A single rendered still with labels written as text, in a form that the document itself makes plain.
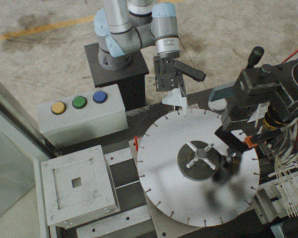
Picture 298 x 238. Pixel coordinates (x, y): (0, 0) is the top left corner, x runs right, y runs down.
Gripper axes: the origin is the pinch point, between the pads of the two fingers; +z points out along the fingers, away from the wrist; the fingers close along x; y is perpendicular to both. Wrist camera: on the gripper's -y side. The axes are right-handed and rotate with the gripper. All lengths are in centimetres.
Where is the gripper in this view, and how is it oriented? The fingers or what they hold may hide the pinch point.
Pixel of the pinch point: (182, 114)
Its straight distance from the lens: 79.3
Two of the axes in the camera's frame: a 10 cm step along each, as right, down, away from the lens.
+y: -9.9, 1.3, -0.7
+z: 1.3, 9.9, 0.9
